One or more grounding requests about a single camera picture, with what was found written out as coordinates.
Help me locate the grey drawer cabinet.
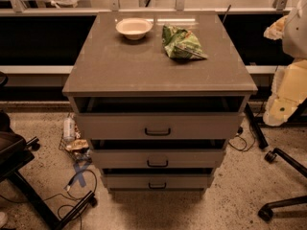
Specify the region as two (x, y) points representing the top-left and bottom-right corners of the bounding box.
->
(61, 11), (258, 199)

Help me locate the grey drawer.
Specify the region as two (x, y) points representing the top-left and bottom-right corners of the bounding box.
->
(72, 97), (248, 141)
(91, 140), (224, 169)
(102, 168), (215, 191)

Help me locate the grey middle drawer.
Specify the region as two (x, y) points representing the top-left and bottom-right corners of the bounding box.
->
(91, 140), (224, 169)

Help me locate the white bowl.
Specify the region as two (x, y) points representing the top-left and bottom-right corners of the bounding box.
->
(116, 18), (153, 40)

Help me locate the black office chair left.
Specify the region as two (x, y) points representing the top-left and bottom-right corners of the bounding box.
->
(0, 72), (98, 230)

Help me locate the grey top drawer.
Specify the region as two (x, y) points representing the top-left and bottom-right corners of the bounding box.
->
(72, 97), (248, 141)

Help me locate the grey bottom drawer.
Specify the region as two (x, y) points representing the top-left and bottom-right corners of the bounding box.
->
(102, 168), (215, 191)

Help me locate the green chip bag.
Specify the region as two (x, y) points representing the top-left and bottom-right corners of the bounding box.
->
(162, 25), (208, 60)

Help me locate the clear plastic bottle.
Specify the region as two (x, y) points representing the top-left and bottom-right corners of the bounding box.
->
(63, 117), (75, 142)

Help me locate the wire basket with snacks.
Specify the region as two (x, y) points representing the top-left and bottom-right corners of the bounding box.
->
(59, 113), (92, 163)

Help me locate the black floor cable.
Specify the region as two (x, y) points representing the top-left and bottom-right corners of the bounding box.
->
(0, 168), (98, 230)

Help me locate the black chair base right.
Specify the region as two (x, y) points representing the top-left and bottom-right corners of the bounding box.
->
(257, 147), (307, 222)

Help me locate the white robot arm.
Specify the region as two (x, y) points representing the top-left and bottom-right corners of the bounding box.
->
(263, 0), (307, 127)

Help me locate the blue tape cross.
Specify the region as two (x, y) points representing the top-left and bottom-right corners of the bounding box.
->
(66, 162), (90, 191)

